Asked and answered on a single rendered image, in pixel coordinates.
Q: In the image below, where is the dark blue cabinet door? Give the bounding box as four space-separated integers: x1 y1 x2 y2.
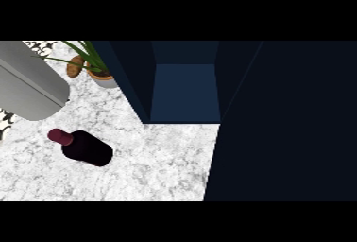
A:
202 41 357 202

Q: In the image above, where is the green potted plant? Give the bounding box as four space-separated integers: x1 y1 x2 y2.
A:
31 41 120 89

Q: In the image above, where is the dark blue open cabinet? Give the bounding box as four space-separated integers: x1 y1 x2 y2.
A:
89 41 266 125

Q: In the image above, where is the brown oval bread loaf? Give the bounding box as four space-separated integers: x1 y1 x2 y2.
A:
65 55 87 78

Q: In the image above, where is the dark red wine bottle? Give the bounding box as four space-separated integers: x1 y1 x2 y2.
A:
46 128 115 167

